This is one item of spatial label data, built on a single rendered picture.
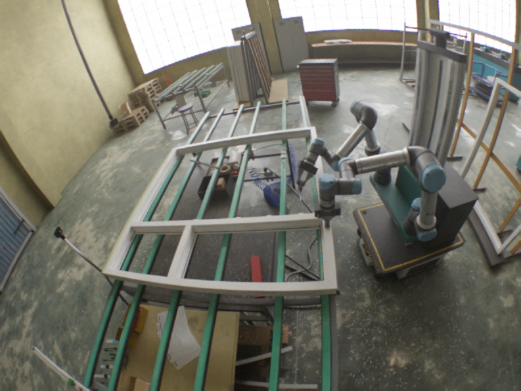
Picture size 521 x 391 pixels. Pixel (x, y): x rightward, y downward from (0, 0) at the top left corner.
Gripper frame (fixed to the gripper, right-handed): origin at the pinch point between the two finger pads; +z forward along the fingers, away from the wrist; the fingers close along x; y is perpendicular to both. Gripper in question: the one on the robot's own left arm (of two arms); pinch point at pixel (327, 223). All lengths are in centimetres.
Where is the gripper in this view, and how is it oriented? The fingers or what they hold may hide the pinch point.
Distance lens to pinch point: 122.7
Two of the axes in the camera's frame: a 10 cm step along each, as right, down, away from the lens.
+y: -1.0, 7.0, -7.1
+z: 2.1, 7.1, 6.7
